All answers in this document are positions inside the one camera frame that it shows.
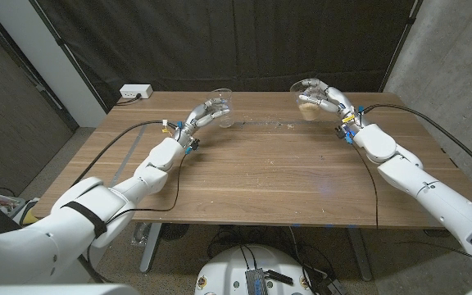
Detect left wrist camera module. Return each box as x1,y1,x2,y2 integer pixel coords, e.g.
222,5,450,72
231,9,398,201
184,138,201,155

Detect black flat adapter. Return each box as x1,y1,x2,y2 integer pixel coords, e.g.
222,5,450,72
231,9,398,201
264,269,294,286

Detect grey electronics box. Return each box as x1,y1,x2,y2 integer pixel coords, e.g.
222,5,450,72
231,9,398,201
245,268,269,295

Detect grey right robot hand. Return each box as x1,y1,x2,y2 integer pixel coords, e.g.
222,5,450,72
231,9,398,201
297,79,362,129

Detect white robot torso base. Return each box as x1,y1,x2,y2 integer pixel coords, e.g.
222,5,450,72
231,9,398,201
194,244,314,295

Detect black backdrop stand pole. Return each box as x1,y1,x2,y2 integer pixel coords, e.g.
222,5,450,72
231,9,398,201
29,0,109,112
379,0,424,93

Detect white power strip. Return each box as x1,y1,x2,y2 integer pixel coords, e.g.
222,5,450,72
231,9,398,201
119,84,154,100

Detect black power strip cable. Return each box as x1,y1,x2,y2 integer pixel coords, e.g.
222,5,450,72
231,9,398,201
115,94,143,107

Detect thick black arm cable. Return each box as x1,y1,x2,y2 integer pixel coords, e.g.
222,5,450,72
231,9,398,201
70,120,179,284
361,102,472,181

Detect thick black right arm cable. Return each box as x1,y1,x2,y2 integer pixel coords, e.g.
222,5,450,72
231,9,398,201
361,102,472,181

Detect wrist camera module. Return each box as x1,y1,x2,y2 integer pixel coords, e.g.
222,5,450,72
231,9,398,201
184,138,201,155
334,125,356,144

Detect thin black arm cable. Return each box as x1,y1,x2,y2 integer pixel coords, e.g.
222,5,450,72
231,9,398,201
86,152,188,284
350,141,472,272

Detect grey table leg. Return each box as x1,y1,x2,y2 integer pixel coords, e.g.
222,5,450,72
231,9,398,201
139,222,163,275
346,227,373,283

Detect white robot chest shell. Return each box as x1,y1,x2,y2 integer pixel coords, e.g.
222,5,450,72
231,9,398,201
0,283,141,295

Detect black backdrop curtain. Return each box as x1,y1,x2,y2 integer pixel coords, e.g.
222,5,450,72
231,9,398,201
34,0,421,112

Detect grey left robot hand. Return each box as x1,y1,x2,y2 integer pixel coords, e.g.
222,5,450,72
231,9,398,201
180,99,231,141

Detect clear plastic cup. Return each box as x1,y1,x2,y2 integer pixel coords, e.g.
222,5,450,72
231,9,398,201
207,88,236,129
289,78,323,122

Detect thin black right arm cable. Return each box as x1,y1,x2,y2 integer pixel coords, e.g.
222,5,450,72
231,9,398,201
350,141,472,272

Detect tangled black floor cables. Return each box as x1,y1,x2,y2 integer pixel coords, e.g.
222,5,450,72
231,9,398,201
206,224,346,288

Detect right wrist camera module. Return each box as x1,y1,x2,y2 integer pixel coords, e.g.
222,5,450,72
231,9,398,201
334,125,356,144

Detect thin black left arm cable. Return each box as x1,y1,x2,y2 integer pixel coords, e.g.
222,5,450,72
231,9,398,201
86,152,188,284

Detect black round floor fan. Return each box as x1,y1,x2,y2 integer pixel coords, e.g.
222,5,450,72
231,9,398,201
160,223,191,243

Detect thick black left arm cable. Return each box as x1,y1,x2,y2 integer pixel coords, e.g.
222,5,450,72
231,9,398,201
70,120,179,284

